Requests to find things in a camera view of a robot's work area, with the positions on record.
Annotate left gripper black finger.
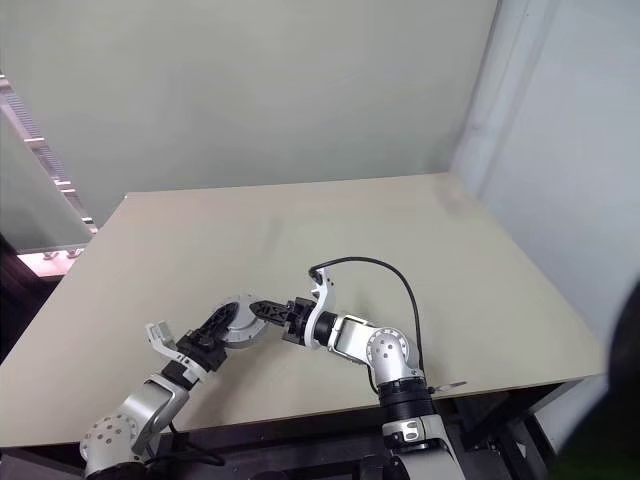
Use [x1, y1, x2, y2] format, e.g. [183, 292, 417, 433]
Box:
[197, 302, 239, 345]

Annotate dark blurred foreground shape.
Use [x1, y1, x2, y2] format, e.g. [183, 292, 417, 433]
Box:
[564, 277, 640, 480]

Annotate grey brake disc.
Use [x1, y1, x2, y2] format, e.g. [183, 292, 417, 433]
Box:
[218, 295, 269, 337]

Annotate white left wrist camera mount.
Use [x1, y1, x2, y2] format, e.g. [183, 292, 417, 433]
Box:
[144, 322, 209, 386]

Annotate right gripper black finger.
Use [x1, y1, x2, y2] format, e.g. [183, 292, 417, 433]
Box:
[247, 299, 294, 326]

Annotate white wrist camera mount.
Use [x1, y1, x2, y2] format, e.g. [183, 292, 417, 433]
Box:
[144, 322, 209, 386]
[308, 267, 338, 349]

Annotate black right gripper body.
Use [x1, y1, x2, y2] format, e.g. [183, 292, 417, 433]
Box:
[281, 297, 317, 347]

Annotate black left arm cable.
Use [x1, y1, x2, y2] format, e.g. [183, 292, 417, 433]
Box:
[142, 419, 227, 469]

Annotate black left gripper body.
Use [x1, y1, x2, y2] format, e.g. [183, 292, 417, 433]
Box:
[174, 328, 230, 374]

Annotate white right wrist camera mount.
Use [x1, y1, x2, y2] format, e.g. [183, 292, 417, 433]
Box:
[308, 267, 338, 349]

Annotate black table frame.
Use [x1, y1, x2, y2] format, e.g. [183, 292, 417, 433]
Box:
[0, 379, 586, 480]

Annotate frosted glass panel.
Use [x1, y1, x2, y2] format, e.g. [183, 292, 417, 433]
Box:
[0, 114, 94, 251]

